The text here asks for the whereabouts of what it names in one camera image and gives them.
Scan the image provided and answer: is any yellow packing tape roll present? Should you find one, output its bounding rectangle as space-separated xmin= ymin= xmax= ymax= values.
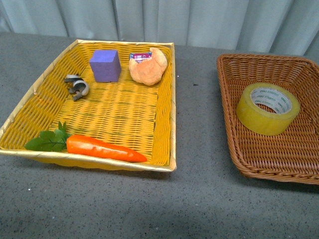
xmin=236 ymin=83 xmax=300 ymax=136

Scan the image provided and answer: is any yellow woven basket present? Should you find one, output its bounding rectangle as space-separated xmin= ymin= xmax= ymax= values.
xmin=0 ymin=40 xmax=176 ymax=172

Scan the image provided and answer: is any brown wicker basket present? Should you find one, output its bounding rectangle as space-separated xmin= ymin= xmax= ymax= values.
xmin=217 ymin=54 xmax=319 ymax=185

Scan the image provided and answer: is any plush croissant toy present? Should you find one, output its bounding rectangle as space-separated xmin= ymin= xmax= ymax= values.
xmin=129 ymin=47 xmax=168 ymax=86

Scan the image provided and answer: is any purple foam block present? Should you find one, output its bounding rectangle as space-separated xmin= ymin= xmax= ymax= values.
xmin=89 ymin=50 xmax=122 ymax=83

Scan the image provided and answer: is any grey white toy animal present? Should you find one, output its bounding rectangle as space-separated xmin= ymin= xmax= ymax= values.
xmin=64 ymin=75 xmax=89 ymax=101

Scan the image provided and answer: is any orange toy carrot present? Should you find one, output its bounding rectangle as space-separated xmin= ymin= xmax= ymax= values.
xmin=24 ymin=122 xmax=147 ymax=163

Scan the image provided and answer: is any white curtain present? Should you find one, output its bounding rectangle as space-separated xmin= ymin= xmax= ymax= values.
xmin=0 ymin=0 xmax=319 ymax=57

